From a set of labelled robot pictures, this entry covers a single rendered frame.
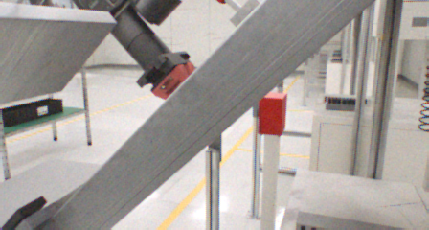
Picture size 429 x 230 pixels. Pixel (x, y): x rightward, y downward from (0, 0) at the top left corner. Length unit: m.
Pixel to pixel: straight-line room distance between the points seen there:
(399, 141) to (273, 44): 1.58
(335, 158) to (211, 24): 8.15
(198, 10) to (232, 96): 9.55
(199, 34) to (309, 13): 9.54
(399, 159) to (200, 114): 1.61
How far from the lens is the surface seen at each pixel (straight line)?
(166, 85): 0.55
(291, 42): 0.30
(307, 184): 0.98
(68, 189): 1.04
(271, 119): 1.35
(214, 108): 0.32
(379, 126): 1.04
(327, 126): 1.80
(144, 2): 0.57
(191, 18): 9.93
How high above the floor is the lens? 1.02
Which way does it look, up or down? 13 degrees down
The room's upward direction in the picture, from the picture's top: straight up
